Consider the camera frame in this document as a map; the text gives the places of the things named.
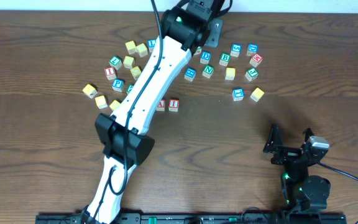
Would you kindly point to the red block far left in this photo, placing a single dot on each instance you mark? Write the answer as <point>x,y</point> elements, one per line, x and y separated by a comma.
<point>110,73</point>

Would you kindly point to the blue S block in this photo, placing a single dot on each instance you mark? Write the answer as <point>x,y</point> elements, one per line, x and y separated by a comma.
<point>236,50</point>

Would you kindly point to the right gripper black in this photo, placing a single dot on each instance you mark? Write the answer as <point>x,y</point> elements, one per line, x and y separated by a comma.
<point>287,154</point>

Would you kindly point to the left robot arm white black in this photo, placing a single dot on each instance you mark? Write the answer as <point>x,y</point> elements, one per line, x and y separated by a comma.
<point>181,30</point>

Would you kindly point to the yellow block under gripper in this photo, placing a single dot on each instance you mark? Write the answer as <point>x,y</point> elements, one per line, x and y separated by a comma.
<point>90,91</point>

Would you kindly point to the green B block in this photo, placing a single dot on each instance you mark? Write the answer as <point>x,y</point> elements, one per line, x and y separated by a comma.
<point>224,59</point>

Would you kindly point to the green 4 block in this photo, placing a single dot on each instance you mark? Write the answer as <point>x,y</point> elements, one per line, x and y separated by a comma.
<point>198,50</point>

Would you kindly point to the blue d block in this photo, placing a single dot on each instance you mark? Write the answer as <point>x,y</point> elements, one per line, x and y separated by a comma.
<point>205,57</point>
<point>252,50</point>

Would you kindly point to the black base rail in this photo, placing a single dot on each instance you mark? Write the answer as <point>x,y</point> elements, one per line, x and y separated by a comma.
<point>251,215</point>

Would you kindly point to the green N block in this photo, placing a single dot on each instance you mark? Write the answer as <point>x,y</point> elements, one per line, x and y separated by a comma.
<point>208,71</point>

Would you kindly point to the blue L block left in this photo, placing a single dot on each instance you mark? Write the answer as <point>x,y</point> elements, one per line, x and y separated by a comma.
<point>151,45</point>

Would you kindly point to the red I block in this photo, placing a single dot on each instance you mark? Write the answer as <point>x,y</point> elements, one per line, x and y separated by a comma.
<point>173,105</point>

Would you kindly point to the yellow K block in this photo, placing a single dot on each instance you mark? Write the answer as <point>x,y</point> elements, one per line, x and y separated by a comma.
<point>257,94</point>

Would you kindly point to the blue H block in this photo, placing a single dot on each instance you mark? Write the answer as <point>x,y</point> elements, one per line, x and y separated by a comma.
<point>190,74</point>

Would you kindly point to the blue block by gripper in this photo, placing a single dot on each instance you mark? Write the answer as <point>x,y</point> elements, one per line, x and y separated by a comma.
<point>118,85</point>

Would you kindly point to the yellow C block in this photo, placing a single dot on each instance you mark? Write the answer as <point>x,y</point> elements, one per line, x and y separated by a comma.
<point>230,73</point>

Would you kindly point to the yellow block lower middle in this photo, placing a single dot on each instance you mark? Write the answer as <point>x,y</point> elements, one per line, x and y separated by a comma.
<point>114,105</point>

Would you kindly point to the blue D block middle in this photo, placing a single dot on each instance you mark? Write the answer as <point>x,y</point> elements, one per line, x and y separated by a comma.
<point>205,57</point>

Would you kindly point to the green L block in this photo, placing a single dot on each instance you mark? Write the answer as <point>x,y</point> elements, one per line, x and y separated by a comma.
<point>115,62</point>

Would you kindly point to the green Z block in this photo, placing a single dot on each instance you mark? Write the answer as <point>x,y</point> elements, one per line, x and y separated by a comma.
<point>129,88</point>

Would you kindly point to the blue D block right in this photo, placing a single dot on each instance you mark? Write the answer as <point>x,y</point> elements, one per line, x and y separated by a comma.
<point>252,50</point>

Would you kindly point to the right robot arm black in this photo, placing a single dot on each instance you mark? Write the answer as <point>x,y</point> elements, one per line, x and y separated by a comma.
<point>302,191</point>

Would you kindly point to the red A block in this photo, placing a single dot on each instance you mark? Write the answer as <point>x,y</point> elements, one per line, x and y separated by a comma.
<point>161,105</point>

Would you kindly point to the red M block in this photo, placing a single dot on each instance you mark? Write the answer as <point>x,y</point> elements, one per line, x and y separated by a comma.
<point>255,60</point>

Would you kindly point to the yellow block lower left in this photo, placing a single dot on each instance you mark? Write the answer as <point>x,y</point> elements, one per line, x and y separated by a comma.
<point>101,102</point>

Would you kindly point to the green J block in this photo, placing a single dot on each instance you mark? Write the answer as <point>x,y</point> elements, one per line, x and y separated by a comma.
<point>251,74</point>

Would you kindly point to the blue T block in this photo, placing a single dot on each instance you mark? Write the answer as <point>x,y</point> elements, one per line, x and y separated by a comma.
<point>238,94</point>

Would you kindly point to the yellow block top left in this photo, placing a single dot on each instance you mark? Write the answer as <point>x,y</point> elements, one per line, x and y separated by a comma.
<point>131,47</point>

